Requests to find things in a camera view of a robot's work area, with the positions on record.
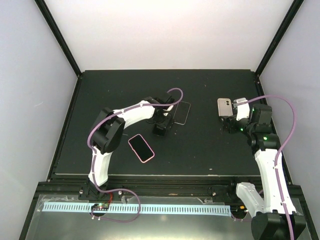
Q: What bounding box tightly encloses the left black frame post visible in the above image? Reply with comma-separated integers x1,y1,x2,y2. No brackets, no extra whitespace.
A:
34,0,83,78

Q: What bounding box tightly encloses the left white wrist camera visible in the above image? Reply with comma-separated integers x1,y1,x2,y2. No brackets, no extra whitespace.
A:
163,105,174,116

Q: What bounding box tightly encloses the right controller board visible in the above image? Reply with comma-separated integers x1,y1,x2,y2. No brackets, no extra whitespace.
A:
230,205,248,213

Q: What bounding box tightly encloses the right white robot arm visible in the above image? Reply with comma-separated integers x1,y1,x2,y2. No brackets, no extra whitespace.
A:
217,99,306,240

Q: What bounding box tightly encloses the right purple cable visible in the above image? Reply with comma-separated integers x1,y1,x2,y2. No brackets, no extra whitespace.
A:
231,94,299,240

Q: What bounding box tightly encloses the black frame post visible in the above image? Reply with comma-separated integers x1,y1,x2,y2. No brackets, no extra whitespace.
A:
34,0,83,78
254,0,305,76

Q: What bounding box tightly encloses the black phone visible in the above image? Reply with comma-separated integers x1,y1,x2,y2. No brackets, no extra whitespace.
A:
152,124,167,137

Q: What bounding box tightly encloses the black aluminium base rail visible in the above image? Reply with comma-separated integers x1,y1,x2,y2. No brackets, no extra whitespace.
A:
37,174,305,203

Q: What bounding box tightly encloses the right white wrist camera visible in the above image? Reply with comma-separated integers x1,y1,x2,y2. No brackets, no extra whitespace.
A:
233,97,250,121

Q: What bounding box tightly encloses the beige phone case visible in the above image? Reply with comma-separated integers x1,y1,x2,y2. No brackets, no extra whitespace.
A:
217,98,233,117

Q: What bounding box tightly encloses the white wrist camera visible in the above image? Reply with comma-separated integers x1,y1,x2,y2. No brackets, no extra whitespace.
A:
163,105,174,116
233,97,250,121

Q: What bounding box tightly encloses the light blue slotted cable duct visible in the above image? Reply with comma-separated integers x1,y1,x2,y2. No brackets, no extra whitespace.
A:
42,202,232,217

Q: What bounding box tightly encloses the controller board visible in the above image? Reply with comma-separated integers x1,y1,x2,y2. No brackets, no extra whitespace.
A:
91,203,110,211
230,205,248,213

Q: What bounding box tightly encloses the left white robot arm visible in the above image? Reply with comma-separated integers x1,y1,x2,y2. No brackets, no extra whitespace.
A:
87,94,181,200

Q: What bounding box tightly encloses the left controller board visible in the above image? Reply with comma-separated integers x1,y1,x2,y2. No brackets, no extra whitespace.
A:
91,203,110,211

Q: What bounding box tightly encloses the right black frame post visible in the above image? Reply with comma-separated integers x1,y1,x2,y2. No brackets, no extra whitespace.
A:
254,0,305,76

